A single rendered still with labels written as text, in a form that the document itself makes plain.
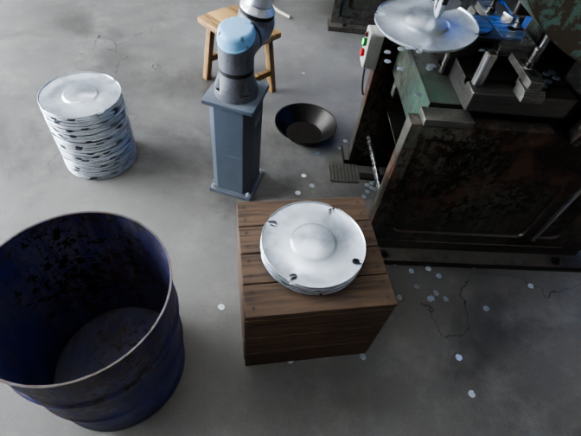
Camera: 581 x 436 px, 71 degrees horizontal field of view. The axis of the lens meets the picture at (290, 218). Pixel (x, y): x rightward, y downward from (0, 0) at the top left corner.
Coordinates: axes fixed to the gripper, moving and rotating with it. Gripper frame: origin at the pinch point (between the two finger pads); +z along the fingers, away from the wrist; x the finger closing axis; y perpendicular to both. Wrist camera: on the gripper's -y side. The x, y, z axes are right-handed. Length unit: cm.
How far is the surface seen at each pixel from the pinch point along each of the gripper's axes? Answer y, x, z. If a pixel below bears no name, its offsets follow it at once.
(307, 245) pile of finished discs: -33, -52, 42
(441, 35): 0.6, -7.7, 2.3
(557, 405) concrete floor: 51, -82, 81
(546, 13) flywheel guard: 0, -47, -21
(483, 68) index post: 10.3, -18.9, 4.9
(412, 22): -6.5, -2.9, 1.9
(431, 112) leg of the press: -0.5, -23.1, 16.3
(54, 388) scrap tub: -84, -92, 36
